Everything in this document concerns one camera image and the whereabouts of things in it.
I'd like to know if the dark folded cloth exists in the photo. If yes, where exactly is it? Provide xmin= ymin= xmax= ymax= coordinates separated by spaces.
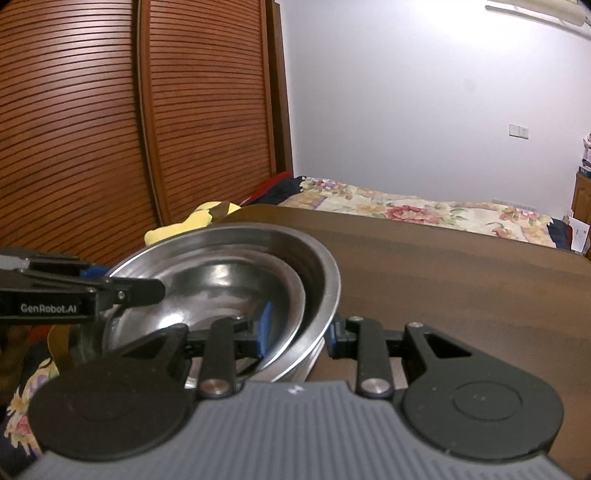
xmin=549 ymin=219 xmax=573 ymax=250

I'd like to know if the yellow plush toy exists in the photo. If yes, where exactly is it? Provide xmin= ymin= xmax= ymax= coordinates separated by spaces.
xmin=144 ymin=200 xmax=241 ymax=245

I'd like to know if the deep medium steel bowl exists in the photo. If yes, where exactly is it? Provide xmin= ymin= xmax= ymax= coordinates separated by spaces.
xmin=104 ymin=249 xmax=308 ymax=374

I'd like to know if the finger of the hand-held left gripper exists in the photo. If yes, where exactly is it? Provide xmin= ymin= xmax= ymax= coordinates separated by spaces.
xmin=99 ymin=278 xmax=166 ymax=308
xmin=0 ymin=249 xmax=109 ymax=278

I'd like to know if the floral blanket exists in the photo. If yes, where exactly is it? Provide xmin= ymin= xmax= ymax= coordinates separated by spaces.
xmin=0 ymin=175 xmax=571 ymax=462

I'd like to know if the navy and red cloth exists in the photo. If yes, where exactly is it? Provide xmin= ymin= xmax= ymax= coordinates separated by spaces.
xmin=240 ymin=171 xmax=305 ymax=206

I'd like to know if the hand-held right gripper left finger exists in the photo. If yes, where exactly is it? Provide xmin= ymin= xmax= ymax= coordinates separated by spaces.
xmin=117 ymin=301 xmax=273 ymax=400

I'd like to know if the wooden louvred wardrobe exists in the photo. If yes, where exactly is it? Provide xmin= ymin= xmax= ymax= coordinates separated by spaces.
xmin=0 ymin=0 xmax=294 ymax=259

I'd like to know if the large steel bowl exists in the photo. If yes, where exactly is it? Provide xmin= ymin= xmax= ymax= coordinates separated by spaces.
xmin=69 ymin=222 xmax=343 ymax=384

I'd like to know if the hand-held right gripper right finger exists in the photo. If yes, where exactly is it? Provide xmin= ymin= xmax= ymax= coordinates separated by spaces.
xmin=324 ymin=316 xmax=474 ymax=398

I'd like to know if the wall air conditioner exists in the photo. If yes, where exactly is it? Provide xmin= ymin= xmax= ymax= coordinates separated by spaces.
xmin=485 ymin=0 xmax=591 ymax=29

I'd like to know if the white paper bag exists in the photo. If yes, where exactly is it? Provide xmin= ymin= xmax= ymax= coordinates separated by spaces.
xmin=566 ymin=215 xmax=591 ymax=254

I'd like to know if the wooden cabinet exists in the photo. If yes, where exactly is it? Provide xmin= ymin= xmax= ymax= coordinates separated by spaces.
xmin=571 ymin=171 xmax=591 ymax=259

